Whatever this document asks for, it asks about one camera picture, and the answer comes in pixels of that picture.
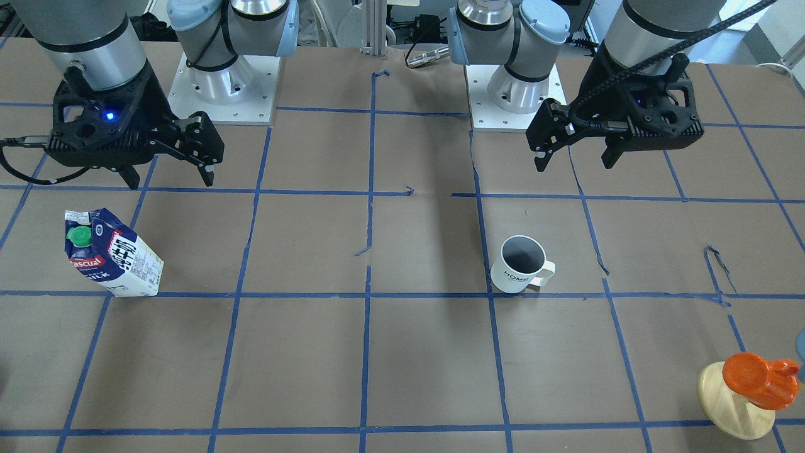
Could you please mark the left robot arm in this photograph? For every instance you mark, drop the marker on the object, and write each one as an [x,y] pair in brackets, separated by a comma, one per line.
[526,36]

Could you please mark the aluminium profile post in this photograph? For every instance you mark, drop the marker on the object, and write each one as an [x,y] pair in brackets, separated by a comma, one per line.
[374,39]

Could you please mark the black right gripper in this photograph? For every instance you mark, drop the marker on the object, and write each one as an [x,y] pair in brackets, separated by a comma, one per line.
[153,107]

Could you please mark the white mug grey inside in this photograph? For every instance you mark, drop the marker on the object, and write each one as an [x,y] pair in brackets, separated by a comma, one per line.
[521,262]

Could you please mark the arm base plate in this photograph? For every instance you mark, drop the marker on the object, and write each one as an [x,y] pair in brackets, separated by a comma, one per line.
[490,107]
[251,94]

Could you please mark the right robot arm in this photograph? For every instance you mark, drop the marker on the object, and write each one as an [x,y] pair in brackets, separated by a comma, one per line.
[105,42]

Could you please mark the blue cup on tree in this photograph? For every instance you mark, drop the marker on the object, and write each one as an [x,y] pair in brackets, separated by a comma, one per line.
[800,349]

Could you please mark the wooden mug tree stand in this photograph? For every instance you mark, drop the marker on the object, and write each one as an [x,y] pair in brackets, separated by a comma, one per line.
[728,410]

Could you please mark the orange cup on tree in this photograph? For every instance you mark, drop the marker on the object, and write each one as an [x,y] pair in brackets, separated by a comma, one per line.
[769,385]

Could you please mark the blue white milk carton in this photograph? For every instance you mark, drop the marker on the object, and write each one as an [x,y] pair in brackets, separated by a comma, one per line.
[105,250]

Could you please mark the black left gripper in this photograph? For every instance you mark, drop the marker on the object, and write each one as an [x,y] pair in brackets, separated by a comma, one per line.
[596,84]

